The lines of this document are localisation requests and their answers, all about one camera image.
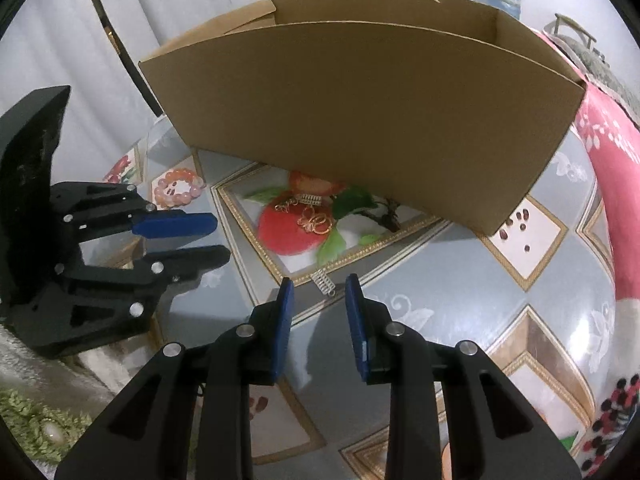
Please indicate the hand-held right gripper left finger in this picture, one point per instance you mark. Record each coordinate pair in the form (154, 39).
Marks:
(282, 325)

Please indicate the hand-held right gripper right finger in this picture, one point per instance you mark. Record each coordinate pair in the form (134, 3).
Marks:
(357, 330)

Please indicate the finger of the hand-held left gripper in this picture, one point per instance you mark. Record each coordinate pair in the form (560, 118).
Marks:
(200, 257)
(175, 224)

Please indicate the brown cardboard box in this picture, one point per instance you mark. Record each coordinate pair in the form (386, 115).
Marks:
(360, 125)

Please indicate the white curtain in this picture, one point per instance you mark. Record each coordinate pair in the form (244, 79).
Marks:
(60, 35)

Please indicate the black curved pole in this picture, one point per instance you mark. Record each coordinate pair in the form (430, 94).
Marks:
(100, 10)

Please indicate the pink floral blanket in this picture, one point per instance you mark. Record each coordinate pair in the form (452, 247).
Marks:
(615, 160)

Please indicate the grey knitted blanket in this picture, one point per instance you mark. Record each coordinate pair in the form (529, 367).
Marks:
(595, 60)

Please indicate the wooden chair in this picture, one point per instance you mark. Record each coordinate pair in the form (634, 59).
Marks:
(575, 26)

